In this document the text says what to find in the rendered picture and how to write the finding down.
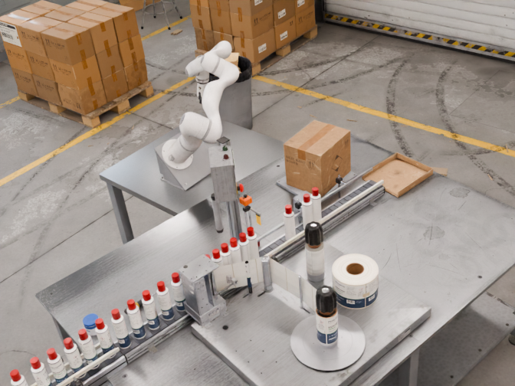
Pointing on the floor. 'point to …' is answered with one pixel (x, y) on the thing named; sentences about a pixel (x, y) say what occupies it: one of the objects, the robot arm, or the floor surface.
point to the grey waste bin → (237, 104)
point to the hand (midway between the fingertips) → (201, 100)
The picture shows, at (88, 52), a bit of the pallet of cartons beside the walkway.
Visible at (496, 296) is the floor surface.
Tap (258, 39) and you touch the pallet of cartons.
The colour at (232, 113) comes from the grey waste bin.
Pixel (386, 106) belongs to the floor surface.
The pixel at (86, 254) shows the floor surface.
